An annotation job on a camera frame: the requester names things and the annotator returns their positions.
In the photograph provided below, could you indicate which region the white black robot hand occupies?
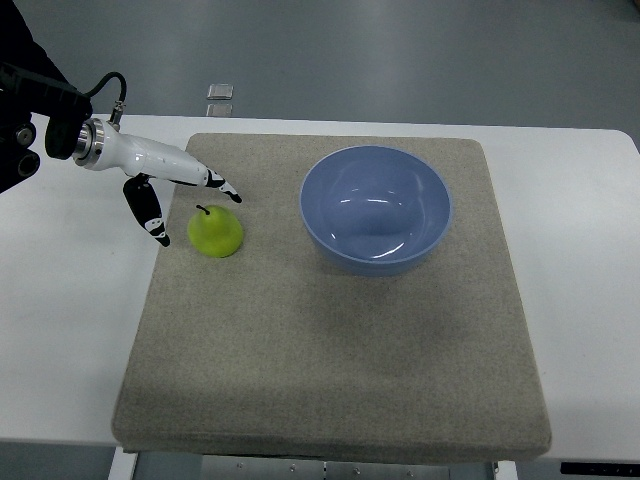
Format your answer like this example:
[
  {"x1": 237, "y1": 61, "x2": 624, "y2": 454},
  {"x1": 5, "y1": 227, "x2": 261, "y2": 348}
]
[{"x1": 73, "y1": 119, "x2": 242, "y2": 247}]

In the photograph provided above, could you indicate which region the green pear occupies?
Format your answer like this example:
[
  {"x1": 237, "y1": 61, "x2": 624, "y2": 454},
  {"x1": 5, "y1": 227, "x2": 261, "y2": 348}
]
[{"x1": 187, "y1": 205, "x2": 244, "y2": 258}]

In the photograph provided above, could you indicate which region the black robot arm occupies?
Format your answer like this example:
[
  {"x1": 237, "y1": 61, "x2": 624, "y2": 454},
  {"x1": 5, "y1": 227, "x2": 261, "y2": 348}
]
[{"x1": 1, "y1": 62, "x2": 93, "y2": 192}]

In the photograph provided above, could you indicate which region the blue bowl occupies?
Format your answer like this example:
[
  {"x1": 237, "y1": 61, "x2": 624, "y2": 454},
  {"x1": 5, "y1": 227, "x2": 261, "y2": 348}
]
[{"x1": 299, "y1": 145, "x2": 454, "y2": 277}]

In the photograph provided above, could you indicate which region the lower floor outlet plate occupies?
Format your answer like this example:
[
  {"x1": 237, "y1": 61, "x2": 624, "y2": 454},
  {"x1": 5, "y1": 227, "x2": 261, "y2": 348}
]
[{"x1": 206, "y1": 103, "x2": 233, "y2": 118}]

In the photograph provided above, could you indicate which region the floor outlet plate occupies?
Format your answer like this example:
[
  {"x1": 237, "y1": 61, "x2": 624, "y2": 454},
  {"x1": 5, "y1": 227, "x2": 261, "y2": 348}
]
[
  {"x1": 207, "y1": 83, "x2": 234, "y2": 100},
  {"x1": 206, "y1": 103, "x2": 233, "y2": 118}
]

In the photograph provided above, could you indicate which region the dark clothed person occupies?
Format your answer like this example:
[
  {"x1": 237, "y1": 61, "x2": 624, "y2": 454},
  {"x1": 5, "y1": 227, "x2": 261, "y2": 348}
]
[{"x1": 1, "y1": 0, "x2": 73, "y2": 88}]

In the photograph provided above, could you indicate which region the upper floor outlet plate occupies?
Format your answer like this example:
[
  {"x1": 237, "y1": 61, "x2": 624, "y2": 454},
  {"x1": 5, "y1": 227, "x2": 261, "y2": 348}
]
[{"x1": 207, "y1": 83, "x2": 234, "y2": 100}]

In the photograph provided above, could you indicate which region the grey fabric mat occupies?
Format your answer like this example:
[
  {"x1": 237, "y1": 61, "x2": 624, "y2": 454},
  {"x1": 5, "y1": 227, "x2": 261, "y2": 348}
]
[{"x1": 111, "y1": 133, "x2": 552, "y2": 464}]

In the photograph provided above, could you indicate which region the black table control panel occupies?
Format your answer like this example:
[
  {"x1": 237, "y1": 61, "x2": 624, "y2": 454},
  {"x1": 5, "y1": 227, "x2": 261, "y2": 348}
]
[{"x1": 560, "y1": 462, "x2": 640, "y2": 478}]

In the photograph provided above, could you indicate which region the metal table frame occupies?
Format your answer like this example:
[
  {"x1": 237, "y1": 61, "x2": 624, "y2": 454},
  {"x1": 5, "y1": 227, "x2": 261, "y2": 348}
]
[{"x1": 108, "y1": 447, "x2": 519, "y2": 479}]

